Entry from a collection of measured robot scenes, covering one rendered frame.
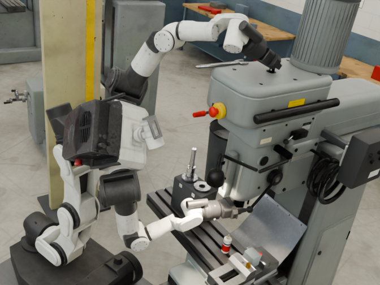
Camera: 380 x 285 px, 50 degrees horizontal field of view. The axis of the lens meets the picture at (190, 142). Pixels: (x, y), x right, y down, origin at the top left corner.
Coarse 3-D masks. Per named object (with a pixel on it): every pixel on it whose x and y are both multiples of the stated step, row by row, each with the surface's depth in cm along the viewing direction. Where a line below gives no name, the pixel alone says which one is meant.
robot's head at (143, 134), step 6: (144, 126) 152; (138, 132) 156; (144, 132) 155; (150, 132) 152; (156, 132) 153; (138, 138) 156; (144, 138) 156; (150, 138) 152; (162, 138) 155; (150, 144) 153; (156, 144) 152; (162, 144) 154
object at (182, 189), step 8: (176, 176) 222; (184, 176) 220; (176, 184) 222; (184, 184) 216; (192, 184) 217; (200, 184) 216; (176, 192) 223; (184, 192) 218; (192, 192) 213; (200, 192) 212; (208, 192) 213; (216, 192) 216; (176, 200) 225; (208, 200) 214; (176, 208) 227
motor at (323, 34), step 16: (320, 0) 149; (336, 0) 146; (352, 0) 146; (304, 16) 157; (320, 16) 151; (336, 16) 149; (352, 16) 152; (304, 32) 157; (320, 32) 153; (336, 32) 152; (304, 48) 159; (320, 48) 155; (336, 48) 156; (304, 64) 160; (320, 64) 158; (336, 64) 161
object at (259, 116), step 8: (312, 104) 154; (320, 104) 156; (328, 104) 158; (336, 104) 161; (272, 112) 142; (280, 112) 144; (288, 112) 146; (296, 112) 148; (304, 112) 151; (256, 120) 139; (264, 120) 139; (272, 120) 142
